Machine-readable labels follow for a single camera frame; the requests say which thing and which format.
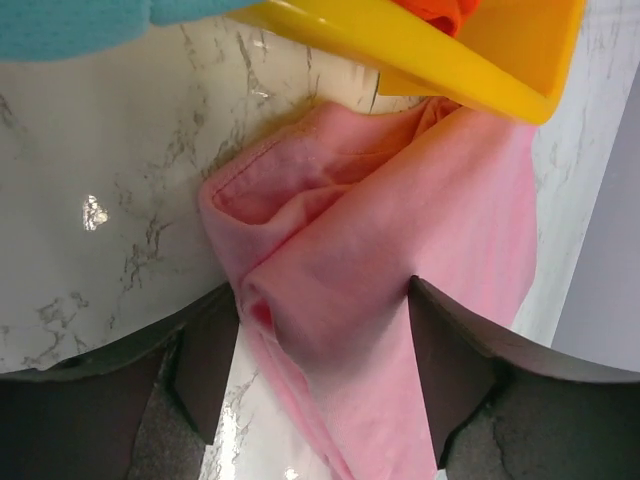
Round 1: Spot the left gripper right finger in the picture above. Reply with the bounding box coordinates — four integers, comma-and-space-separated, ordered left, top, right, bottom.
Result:
408, 277, 639, 479

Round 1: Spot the teal t shirt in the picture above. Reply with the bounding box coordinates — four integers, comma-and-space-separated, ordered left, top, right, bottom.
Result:
1, 0, 252, 62

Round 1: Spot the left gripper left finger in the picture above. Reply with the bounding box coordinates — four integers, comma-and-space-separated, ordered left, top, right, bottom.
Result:
1, 284, 239, 479

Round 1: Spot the yellow plastic bin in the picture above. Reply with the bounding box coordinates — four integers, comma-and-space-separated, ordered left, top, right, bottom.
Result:
229, 1, 585, 125

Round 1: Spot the pink t shirt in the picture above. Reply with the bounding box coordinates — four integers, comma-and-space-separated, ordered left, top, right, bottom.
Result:
199, 98, 537, 479

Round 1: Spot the orange t shirt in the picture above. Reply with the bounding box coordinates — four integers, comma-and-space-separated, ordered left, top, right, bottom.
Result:
394, 0, 481, 37

